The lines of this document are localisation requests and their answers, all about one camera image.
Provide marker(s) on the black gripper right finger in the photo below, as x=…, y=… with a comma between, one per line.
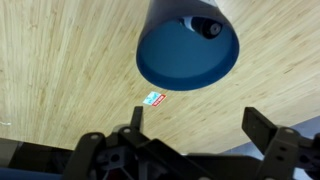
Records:
x=260, y=128

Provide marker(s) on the small white pink object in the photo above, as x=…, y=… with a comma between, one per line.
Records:
x=154, y=99

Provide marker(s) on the black white dry-erase marker pen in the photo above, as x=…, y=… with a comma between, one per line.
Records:
x=209, y=28

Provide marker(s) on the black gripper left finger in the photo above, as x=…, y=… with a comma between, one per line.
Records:
x=137, y=116

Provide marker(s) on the dark blue plastic cup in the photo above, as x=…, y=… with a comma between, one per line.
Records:
x=180, y=65

